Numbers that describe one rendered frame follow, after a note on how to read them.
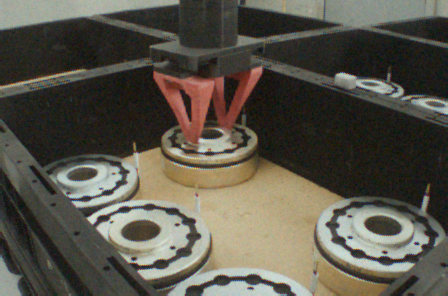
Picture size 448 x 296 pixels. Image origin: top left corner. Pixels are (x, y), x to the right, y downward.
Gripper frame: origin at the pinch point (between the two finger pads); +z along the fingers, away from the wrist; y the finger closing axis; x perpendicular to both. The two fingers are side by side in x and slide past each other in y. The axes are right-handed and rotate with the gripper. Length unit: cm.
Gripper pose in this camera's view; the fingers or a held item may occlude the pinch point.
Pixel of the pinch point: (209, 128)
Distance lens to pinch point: 49.5
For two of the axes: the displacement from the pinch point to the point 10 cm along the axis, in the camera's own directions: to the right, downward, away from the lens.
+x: 7.2, 2.6, -6.4
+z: 0.0, 9.3, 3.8
